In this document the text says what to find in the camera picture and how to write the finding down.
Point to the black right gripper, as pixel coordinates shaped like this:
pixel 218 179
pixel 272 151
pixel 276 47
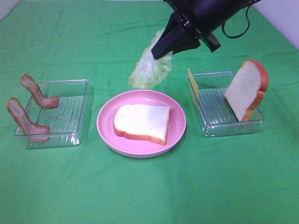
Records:
pixel 193 21

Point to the green lettuce leaf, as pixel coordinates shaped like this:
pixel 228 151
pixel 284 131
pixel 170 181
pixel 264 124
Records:
pixel 149 71

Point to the bread slice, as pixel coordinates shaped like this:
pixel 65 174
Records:
pixel 247 89
pixel 143 122

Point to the bacon strip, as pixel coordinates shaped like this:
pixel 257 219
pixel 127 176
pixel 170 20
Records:
pixel 28 83
pixel 32 130

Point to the yellow cheese slice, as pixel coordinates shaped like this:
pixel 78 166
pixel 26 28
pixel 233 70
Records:
pixel 193 83

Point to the right clear plastic tray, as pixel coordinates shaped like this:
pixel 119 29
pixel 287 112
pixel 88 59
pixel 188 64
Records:
pixel 216 118

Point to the clear plastic tray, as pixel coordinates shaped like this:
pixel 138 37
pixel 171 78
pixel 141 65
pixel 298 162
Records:
pixel 66 121
pixel 216 118

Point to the pink round plate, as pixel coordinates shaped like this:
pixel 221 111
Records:
pixel 140 148

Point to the left clear plastic tray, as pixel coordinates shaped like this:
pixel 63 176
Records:
pixel 66 121

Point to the green tablecloth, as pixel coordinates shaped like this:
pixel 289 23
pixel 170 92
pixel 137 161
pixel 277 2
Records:
pixel 244 179

